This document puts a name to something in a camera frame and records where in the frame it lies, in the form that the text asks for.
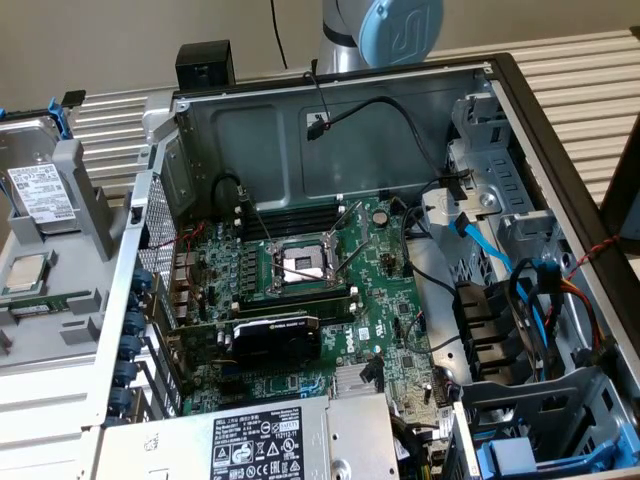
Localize blue SATA wire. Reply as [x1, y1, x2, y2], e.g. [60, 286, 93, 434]
[448, 212, 565, 351]

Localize hard disk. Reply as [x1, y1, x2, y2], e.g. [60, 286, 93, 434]
[0, 96, 85, 237]

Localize multicolour power wire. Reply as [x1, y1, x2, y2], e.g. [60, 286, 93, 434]
[559, 278, 619, 369]

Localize metal disk bay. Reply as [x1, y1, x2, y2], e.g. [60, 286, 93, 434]
[457, 364, 640, 474]

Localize empty blue disk carrier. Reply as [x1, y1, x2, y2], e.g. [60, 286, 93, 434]
[474, 435, 629, 475]

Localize CPU socket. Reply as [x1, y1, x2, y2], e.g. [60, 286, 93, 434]
[267, 234, 351, 296]

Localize metal socket cover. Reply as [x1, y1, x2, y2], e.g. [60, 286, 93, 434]
[323, 199, 372, 251]

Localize thin metal locking lever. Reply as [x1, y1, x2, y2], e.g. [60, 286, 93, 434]
[238, 185, 275, 247]

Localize green motherboard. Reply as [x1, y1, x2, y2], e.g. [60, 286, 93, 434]
[169, 194, 464, 454]

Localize black graphics card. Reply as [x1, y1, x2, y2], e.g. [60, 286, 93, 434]
[167, 312, 324, 372]

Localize open metal PC case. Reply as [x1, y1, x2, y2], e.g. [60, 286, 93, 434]
[79, 52, 640, 480]

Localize black angled plug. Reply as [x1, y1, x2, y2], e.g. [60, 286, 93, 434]
[360, 355, 385, 392]

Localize silver heatsink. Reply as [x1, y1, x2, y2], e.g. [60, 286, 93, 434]
[333, 363, 386, 400]

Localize black plastic shroud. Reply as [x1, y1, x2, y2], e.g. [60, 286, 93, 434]
[452, 279, 532, 387]

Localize black box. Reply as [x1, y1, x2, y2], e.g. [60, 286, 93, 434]
[175, 40, 237, 92]

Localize grey power supply unit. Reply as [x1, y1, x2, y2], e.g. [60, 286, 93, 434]
[99, 393, 401, 480]

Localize grey parts rack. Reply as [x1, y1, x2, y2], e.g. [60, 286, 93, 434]
[0, 138, 132, 374]

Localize green RAM stick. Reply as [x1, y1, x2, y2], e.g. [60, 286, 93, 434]
[0, 293, 76, 321]

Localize silver CPU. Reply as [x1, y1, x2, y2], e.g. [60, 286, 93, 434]
[3, 253, 51, 297]

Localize black wire with plug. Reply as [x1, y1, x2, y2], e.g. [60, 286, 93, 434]
[303, 70, 474, 187]

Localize black looped wire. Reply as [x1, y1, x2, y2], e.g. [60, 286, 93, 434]
[211, 172, 253, 207]

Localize black curved wire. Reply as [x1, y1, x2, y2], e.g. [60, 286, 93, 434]
[399, 203, 459, 296]

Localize thin red wire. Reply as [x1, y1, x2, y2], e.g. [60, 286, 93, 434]
[148, 221, 207, 306]

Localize thin black cable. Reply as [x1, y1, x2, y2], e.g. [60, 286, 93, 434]
[269, 0, 290, 70]

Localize red black twisted wire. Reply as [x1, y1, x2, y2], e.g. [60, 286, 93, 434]
[564, 234, 621, 281]

